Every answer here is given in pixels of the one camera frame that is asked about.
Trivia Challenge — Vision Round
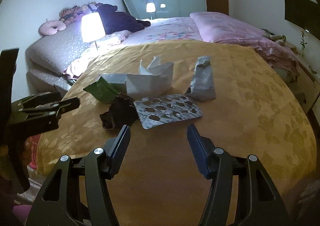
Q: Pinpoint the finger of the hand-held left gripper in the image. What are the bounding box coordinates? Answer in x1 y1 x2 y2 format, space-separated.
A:
12 92 62 111
19 97 81 131

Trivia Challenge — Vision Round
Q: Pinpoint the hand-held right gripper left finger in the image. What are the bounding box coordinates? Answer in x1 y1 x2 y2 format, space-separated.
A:
25 124 132 226

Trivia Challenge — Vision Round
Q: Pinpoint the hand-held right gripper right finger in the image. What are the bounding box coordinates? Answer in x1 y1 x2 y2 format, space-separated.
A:
187 124 292 226

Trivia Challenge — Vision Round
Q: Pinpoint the dark wrapper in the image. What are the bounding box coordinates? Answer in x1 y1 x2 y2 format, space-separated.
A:
99 95 138 131

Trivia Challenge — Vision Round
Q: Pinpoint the green packet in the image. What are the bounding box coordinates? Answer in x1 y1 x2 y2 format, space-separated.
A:
83 76 127 104

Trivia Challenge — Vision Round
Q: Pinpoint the silver blister pack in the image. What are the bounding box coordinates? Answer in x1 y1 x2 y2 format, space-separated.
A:
133 93 203 130

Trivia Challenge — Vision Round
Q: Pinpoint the pale grey packet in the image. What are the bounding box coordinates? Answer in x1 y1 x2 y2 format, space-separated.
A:
100 73 128 85

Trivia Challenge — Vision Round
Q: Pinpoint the pink plastic basket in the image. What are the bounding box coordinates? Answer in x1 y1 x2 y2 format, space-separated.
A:
24 134 42 174

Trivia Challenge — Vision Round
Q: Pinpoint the grey foil pouch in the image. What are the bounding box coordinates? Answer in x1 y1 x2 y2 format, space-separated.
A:
185 56 217 102

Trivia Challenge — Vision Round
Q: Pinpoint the white paper packet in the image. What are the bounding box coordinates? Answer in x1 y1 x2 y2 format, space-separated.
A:
125 55 175 99

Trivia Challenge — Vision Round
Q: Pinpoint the grey patterned headboard cushion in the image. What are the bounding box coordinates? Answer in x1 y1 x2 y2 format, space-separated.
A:
25 24 100 76

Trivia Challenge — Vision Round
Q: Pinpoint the golden floral tablecloth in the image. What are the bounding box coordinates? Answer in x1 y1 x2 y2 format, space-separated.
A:
36 39 318 226

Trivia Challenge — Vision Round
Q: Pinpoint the pink neck pillow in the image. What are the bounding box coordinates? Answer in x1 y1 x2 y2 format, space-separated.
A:
40 19 67 35

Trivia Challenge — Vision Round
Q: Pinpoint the white table lamp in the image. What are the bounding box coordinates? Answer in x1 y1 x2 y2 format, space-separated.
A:
80 12 107 51

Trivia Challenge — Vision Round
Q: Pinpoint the pink floral pillow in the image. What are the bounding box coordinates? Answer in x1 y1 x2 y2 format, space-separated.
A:
100 30 132 46

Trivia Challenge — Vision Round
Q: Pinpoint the pile of plush toys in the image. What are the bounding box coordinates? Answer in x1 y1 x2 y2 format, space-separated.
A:
59 2 103 25

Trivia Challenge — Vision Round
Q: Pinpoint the dark purple plush toy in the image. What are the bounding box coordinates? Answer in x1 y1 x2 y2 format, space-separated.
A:
96 4 152 35

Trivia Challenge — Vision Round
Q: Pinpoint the pink floor mat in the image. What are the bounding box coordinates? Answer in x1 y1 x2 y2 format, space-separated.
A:
11 203 34 226

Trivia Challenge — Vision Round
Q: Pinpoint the white leaning board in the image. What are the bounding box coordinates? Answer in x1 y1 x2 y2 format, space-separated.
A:
118 0 137 18

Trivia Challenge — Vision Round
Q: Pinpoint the pink floral bedsheet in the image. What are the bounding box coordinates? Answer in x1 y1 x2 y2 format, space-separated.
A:
62 17 203 76

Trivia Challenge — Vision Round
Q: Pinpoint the pink quilt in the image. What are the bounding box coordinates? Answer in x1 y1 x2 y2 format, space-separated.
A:
189 11 300 71

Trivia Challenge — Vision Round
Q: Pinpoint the small plush toy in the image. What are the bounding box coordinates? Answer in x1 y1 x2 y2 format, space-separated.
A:
261 28 287 46

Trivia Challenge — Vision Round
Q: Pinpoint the artificial flower stem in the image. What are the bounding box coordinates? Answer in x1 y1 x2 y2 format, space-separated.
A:
299 29 308 57

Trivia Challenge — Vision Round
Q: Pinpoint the black television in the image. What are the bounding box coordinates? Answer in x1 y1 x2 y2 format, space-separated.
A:
284 0 320 31

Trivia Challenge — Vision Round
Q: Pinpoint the upholstered bed frame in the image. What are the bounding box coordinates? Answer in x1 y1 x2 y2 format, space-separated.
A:
25 66 75 94

